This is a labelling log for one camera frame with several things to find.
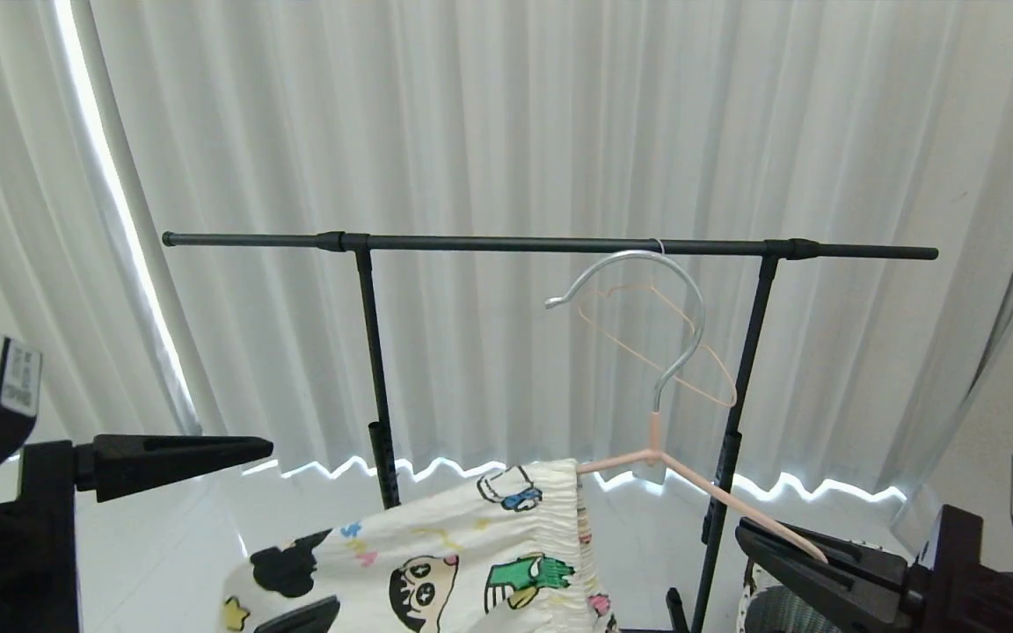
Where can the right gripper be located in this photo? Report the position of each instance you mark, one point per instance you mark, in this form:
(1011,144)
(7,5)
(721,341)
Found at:
(955,589)

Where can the pink clothes hanger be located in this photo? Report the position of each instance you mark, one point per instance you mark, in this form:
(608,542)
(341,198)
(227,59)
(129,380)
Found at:
(652,435)
(700,385)

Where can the white laundry basket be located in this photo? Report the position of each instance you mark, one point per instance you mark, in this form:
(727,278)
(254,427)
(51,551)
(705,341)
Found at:
(779,615)

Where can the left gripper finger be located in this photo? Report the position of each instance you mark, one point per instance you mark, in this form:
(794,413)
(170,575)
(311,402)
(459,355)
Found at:
(304,620)

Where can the white curtain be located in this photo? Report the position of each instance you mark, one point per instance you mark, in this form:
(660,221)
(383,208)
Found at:
(471,132)

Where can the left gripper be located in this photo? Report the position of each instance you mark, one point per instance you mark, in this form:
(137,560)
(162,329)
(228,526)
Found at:
(40,563)

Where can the cream printed garment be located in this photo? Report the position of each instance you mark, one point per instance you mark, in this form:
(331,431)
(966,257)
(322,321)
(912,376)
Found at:
(471,536)

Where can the black clothes rack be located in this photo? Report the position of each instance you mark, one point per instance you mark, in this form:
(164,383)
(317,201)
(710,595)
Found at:
(515,244)

